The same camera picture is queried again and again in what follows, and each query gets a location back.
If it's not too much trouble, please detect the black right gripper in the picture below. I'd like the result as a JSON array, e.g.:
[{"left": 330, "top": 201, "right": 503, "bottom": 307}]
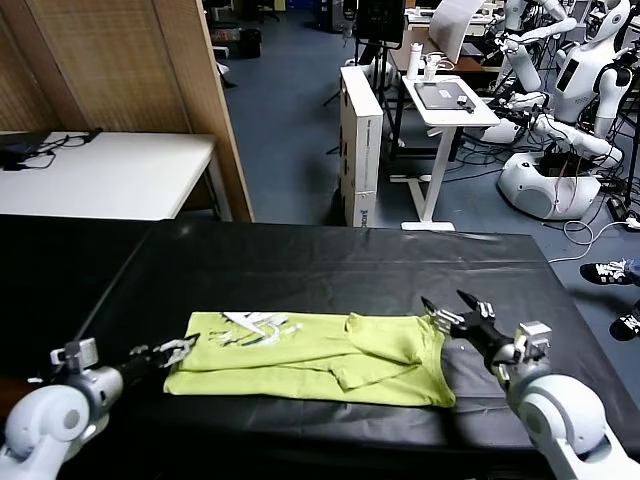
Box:
[{"left": 420, "top": 290, "right": 516, "bottom": 369}]

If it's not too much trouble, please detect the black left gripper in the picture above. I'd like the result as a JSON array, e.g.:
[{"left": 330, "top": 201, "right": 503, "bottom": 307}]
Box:
[{"left": 119, "top": 333, "right": 200, "bottom": 389}]

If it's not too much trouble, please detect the lime green t-shirt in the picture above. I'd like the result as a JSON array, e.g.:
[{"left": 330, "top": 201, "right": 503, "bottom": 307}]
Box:
[{"left": 163, "top": 310, "right": 457, "bottom": 409}]

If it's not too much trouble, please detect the black white sneaker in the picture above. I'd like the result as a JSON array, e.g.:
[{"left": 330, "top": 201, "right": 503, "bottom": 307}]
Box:
[
  {"left": 579, "top": 259, "right": 640, "bottom": 287},
  {"left": 609, "top": 312, "right": 640, "bottom": 342}
]

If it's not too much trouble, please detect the white standing desk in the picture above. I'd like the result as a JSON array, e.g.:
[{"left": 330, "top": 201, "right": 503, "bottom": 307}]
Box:
[{"left": 388, "top": 74, "right": 501, "bottom": 233}]

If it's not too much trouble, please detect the white folding table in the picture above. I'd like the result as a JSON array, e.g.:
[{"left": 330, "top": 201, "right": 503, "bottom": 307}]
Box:
[{"left": 0, "top": 131, "right": 234, "bottom": 224}]

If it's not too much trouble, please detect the tall white cardboard box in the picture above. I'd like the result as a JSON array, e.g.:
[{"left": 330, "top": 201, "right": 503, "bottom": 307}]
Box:
[{"left": 338, "top": 66, "right": 385, "bottom": 229}]

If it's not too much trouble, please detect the grey closed laptop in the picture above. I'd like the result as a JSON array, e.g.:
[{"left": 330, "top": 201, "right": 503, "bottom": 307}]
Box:
[{"left": 413, "top": 81, "right": 476, "bottom": 111}]

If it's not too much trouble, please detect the brown wooden desk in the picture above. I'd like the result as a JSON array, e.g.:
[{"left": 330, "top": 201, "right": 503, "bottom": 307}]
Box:
[{"left": 389, "top": 24, "right": 506, "bottom": 76}]

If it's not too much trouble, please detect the white humanoid robot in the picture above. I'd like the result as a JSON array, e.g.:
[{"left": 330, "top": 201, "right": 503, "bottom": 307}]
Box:
[{"left": 479, "top": 0, "right": 634, "bottom": 222}]

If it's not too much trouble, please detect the black flat device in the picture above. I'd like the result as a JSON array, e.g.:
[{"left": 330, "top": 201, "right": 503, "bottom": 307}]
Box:
[{"left": 0, "top": 143, "right": 32, "bottom": 174}]

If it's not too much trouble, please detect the white bottle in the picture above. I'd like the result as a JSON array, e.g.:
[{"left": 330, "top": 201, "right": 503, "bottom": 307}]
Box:
[{"left": 404, "top": 42, "right": 423, "bottom": 81}]

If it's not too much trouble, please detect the white curved board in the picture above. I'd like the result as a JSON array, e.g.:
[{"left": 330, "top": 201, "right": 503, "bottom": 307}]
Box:
[{"left": 428, "top": 0, "right": 485, "bottom": 63}]

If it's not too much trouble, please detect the wooden partition screen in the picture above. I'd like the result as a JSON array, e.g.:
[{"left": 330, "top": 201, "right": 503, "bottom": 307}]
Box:
[{"left": 0, "top": 0, "right": 255, "bottom": 224}]

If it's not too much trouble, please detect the black monitor on stand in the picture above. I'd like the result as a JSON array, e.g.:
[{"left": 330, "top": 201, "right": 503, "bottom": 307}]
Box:
[{"left": 353, "top": 0, "right": 405, "bottom": 51}]

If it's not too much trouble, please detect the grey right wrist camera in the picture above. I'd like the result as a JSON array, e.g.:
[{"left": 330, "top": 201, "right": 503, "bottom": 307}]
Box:
[{"left": 514, "top": 322, "right": 554, "bottom": 362}]

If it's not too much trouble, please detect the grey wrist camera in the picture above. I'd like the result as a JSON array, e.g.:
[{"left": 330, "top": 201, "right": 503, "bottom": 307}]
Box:
[
  {"left": 514, "top": 322, "right": 554, "bottom": 362},
  {"left": 49, "top": 338, "right": 99, "bottom": 374}
]

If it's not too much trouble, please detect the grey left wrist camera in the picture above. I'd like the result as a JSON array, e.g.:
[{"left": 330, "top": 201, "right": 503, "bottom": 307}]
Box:
[{"left": 49, "top": 338, "right": 99, "bottom": 374}]

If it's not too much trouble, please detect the white floor cable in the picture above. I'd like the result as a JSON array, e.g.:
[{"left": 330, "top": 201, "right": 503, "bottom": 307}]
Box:
[{"left": 547, "top": 213, "right": 640, "bottom": 264}]

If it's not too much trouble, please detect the black cable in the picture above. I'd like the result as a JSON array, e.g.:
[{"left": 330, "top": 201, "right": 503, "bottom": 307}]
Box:
[{"left": 19, "top": 128, "right": 104, "bottom": 171}]

